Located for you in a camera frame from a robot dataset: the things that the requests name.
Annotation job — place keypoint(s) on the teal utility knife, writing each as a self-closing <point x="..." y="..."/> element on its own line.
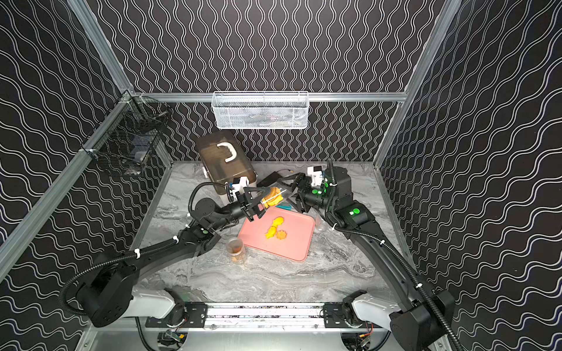
<point x="285" y="206"/>

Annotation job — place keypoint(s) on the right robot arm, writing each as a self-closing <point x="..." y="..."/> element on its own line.
<point x="423" y="314"/>

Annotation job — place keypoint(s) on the white box brown lid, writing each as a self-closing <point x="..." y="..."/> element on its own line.
<point x="224" y="159"/>

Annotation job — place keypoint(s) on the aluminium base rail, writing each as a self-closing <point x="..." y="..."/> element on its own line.
<point x="268" y="316"/>

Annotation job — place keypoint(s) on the clear jar dark cookies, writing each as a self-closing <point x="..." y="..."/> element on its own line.
<point x="236" y="250"/>

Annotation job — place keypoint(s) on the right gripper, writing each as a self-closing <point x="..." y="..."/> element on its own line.
<point x="301" y="179"/>

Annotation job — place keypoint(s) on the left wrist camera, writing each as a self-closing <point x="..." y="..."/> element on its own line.
<point x="237" y="185"/>

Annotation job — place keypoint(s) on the pink plastic tray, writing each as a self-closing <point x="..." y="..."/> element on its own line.
<point x="299" y="230"/>

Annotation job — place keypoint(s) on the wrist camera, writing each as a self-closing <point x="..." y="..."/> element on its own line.
<point x="237" y="185"/>
<point x="316" y="175"/>

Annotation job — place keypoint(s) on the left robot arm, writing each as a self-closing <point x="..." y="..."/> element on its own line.
<point x="104" y="291"/>

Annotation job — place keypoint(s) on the yellow cookie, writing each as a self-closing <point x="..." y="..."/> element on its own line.
<point x="271" y="233"/>
<point x="278" y="221"/>
<point x="281" y="235"/>

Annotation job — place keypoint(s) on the white mesh wall basket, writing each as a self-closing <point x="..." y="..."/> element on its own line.
<point x="245" y="110"/>

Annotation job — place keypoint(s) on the black wire wall basket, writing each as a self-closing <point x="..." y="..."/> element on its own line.
<point x="130" y="143"/>

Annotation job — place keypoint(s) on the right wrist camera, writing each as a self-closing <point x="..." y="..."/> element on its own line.
<point x="316" y="175"/>

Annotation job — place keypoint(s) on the clear jar yellow cookies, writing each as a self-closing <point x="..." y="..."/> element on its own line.
<point x="320" y="222"/>

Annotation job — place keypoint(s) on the black battery pack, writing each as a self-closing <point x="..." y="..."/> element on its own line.
<point x="269" y="180"/>

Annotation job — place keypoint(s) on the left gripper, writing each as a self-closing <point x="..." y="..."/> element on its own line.
<point x="246" y="204"/>

